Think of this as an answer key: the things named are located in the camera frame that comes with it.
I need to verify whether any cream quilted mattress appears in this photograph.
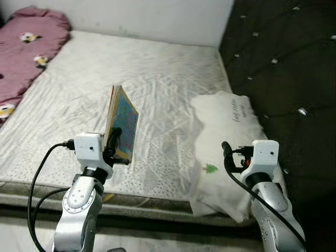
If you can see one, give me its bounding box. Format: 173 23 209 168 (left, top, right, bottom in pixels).
0 30 254 227

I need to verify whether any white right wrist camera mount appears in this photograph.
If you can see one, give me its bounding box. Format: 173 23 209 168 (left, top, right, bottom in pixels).
251 140 280 176

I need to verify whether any colourful blue picture book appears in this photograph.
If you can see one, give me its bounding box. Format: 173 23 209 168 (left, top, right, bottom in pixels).
103 85 140 162

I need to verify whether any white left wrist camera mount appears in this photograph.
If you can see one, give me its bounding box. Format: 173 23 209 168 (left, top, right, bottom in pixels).
73 133 106 169

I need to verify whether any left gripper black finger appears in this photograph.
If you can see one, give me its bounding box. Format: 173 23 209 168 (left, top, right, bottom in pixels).
107 128 122 158

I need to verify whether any white pillow green leaf print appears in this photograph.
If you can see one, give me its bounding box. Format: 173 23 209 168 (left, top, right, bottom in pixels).
189 92 287 224

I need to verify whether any pink cartoon print blanket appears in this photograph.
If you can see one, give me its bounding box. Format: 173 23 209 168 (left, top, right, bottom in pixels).
0 6 71 127

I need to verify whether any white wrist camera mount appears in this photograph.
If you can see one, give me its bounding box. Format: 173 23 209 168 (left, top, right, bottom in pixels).
73 133 106 169
251 140 280 176

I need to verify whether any dark tufted headboard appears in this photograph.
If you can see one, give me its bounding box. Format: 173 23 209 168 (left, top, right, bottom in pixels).
218 0 336 179

